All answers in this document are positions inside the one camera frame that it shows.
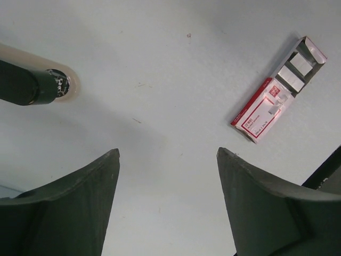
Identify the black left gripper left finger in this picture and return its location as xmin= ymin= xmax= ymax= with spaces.
xmin=1 ymin=149 xmax=120 ymax=255

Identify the red white staple box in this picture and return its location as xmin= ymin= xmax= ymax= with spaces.
xmin=230 ymin=36 xmax=327 ymax=143

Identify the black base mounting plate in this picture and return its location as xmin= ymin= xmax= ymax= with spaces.
xmin=302 ymin=146 xmax=340 ymax=190

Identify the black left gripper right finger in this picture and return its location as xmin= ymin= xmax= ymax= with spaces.
xmin=217 ymin=148 xmax=340 ymax=255

